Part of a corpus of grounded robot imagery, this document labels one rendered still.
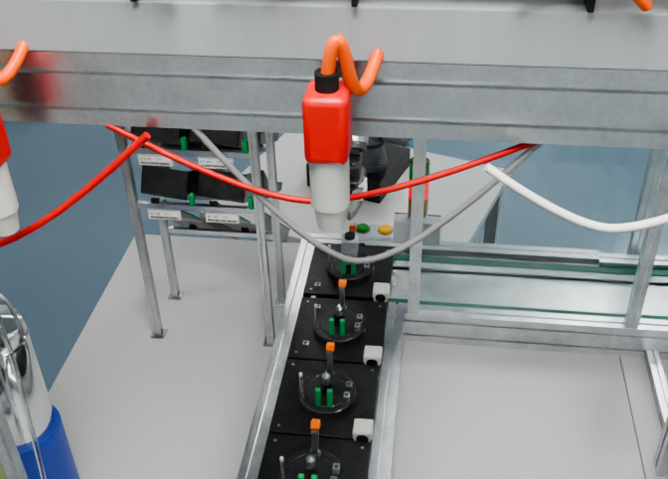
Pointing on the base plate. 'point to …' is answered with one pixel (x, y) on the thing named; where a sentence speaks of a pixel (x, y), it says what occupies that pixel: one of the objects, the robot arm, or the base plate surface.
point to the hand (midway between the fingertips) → (349, 215)
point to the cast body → (350, 244)
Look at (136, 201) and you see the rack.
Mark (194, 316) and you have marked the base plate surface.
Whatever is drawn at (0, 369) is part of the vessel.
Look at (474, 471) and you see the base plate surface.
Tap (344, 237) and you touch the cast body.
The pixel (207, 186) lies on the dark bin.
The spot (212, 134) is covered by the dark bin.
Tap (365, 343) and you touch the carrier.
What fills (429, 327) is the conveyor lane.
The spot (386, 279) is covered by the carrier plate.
